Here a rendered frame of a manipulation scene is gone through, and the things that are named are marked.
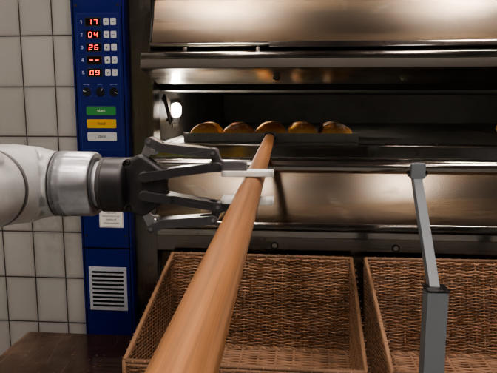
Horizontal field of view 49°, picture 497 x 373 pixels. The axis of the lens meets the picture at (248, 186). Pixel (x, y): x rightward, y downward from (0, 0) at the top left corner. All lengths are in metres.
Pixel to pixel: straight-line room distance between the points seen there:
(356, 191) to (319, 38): 0.46
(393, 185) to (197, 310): 1.43
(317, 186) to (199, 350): 1.43
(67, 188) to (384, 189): 1.12
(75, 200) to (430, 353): 0.74
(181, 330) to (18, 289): 1.70
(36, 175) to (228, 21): 1.01
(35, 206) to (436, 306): 0.74
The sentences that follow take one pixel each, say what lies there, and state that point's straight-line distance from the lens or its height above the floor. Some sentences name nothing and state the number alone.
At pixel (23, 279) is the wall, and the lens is 1.93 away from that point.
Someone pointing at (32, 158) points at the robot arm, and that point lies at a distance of 0.76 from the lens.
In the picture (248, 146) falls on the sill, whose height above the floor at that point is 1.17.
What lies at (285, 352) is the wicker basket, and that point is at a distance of 1.66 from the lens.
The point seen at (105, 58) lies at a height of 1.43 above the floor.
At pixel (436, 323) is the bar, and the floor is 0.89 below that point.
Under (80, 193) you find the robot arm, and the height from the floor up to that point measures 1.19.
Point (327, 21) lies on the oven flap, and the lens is 1.64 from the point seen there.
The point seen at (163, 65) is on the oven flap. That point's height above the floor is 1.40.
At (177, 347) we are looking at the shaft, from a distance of 0.24.
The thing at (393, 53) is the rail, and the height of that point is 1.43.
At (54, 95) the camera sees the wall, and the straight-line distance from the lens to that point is 1.78.
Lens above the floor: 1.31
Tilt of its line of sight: 9 degrees down
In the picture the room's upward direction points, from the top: straight up
